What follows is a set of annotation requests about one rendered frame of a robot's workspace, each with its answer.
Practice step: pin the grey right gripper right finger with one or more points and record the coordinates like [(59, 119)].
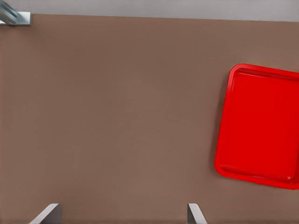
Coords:
[(195, 214)]

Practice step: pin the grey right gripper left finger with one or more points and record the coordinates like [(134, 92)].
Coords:
[(49, 214)]

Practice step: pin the red rectangular tray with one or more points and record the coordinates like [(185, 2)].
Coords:
[(259, 128)]

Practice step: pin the silver frame post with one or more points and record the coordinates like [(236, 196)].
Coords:
[(14, 16)]

